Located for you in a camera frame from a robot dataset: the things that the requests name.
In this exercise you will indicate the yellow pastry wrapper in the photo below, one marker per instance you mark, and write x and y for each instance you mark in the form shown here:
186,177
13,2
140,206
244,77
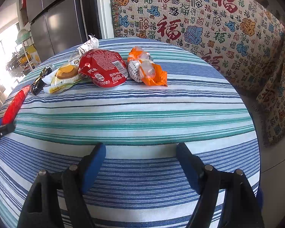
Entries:
61,79

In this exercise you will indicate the black gold snack wrapper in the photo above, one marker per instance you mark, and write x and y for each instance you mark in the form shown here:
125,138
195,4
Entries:
38,84

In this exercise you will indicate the small red wrapper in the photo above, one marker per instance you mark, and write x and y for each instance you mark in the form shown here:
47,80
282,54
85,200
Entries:
15,105

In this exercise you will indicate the green shelf rack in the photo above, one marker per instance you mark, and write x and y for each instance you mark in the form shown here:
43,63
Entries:
28,57

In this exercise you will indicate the red Coca-Cola wrapper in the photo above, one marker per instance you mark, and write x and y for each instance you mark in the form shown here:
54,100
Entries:
106,68

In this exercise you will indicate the striped blue green tablecloth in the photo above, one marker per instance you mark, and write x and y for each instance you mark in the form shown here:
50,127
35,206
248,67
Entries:
141,183

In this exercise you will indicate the stainless steel refrigerator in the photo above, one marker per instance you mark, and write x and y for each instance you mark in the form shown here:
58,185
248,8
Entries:
55,25

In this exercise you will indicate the orange white wrapper ball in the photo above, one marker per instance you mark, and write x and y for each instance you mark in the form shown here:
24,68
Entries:
141,68

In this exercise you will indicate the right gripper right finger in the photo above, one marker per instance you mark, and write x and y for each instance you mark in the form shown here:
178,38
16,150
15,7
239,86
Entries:
240,206

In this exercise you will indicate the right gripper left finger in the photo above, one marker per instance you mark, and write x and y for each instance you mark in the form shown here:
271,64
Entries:
41,207

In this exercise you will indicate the patterned Chinese character blanket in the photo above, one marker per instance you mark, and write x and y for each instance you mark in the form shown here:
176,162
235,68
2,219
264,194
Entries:
241,39

